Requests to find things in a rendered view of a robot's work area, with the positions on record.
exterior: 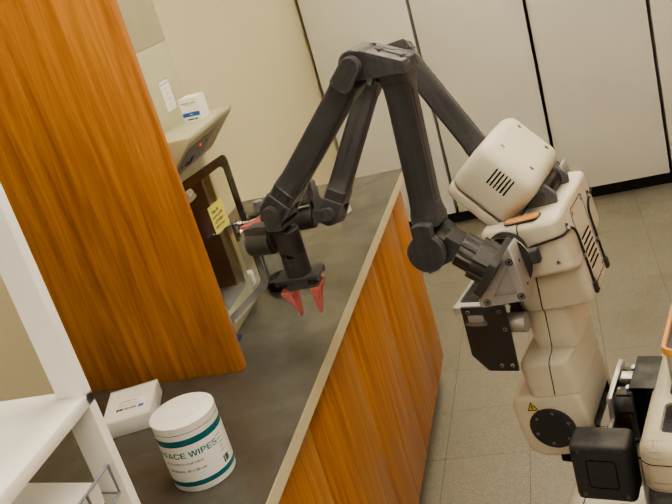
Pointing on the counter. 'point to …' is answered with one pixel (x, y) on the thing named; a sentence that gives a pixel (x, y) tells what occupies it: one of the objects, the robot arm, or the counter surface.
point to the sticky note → (218, 215)
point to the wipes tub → (193, 441)
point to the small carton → (193, 107)
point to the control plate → (195, 151)
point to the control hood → (177, 138)
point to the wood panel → (105, 199)
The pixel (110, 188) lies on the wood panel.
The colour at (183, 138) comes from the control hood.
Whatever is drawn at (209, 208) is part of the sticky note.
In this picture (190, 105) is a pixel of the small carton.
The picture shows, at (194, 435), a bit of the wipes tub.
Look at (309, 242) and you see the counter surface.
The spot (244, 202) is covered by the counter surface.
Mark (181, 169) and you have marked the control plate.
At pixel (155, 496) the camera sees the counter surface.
